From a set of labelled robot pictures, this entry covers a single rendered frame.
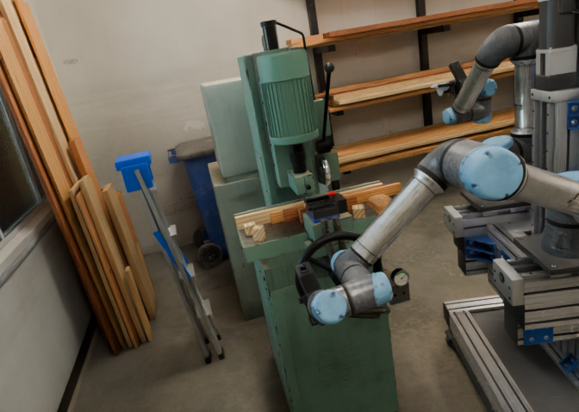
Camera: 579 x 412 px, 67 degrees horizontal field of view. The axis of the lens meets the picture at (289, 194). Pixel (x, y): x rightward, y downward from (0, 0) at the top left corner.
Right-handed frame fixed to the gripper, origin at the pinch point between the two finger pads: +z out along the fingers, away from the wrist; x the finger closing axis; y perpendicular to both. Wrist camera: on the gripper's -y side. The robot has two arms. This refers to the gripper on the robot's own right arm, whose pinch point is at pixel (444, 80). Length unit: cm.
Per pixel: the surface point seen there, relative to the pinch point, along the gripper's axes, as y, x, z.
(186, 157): 13, -140, 112
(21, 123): -43, -202, 34
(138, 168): -9, -155, 3
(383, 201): 22, -68, -62
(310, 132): -11, -86, -56
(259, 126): -14, -99, -31
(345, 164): 67, -22, 136
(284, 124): -16, -94, -56
